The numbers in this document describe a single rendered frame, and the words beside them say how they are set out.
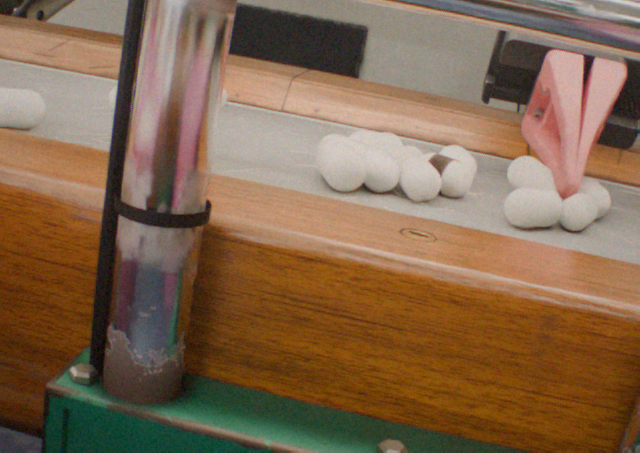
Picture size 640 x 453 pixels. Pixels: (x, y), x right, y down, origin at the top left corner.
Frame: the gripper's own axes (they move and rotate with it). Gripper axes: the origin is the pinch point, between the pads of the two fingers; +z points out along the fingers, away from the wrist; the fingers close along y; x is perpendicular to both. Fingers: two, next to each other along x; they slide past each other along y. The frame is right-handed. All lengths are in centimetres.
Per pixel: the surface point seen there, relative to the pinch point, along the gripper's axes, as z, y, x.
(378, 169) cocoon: 3.8, -10.2, -2.2
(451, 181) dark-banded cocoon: 2.2, -6.4, -0.5
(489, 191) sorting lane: -0.7, -3.9, 3.1
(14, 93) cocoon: 5.0, -28.7, -3.9
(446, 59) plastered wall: -156, -3, 129
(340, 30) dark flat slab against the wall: -158, -36, 128
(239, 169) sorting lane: 5.0, -17.0, -1.4
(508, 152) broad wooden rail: -10.8, -1.8, 10.2
